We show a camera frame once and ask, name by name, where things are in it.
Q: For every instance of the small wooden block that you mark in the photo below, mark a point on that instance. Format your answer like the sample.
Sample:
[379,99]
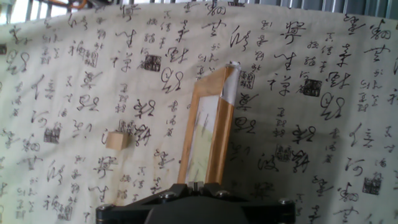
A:
[117,140]

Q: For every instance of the beige calligraphy print cloth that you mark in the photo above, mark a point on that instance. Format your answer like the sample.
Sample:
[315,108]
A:
[311,155]

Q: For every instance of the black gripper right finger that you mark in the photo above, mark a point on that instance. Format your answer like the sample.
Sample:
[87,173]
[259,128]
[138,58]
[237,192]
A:
[267,208]

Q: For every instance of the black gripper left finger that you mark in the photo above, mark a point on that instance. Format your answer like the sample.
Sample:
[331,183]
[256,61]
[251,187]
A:
[140,205]

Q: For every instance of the wooden picture frame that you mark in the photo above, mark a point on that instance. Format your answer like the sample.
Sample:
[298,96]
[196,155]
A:
[222,140]

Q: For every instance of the white tape piece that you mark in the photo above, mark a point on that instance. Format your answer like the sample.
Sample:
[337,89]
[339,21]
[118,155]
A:
[231,87]

